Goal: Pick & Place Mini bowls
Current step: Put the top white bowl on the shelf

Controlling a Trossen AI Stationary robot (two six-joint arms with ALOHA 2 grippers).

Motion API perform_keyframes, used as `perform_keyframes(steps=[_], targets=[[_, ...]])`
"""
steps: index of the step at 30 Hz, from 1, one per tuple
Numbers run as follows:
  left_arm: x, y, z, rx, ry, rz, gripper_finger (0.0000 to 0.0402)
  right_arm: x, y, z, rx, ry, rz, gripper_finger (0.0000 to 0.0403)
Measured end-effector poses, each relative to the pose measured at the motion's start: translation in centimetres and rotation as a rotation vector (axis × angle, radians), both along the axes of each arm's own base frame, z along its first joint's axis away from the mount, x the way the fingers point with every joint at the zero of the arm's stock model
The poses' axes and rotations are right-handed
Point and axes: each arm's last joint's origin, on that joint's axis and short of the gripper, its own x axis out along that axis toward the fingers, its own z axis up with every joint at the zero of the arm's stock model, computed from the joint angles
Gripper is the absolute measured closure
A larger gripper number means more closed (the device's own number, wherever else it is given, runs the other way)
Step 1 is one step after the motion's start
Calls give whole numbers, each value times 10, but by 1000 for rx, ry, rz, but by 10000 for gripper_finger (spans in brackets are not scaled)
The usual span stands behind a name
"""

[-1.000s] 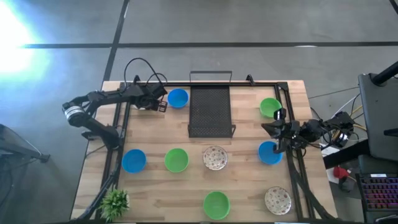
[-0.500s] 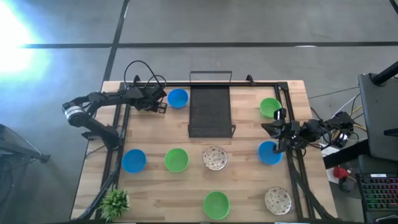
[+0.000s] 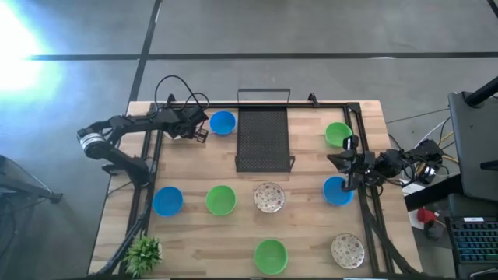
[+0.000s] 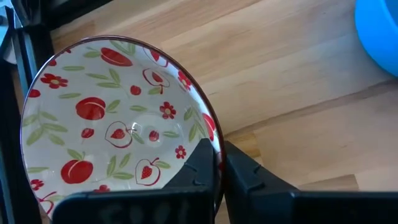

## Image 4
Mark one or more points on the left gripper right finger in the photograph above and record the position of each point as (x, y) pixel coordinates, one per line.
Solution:
(280, 208)

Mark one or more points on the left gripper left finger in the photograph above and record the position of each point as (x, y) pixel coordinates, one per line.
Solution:
(155, 205)

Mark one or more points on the floral ceramic mini bowl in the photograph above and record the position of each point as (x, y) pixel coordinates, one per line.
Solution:
(93, 124)

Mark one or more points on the blue plastic mini bowl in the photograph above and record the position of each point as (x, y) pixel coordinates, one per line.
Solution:
(379, 31)

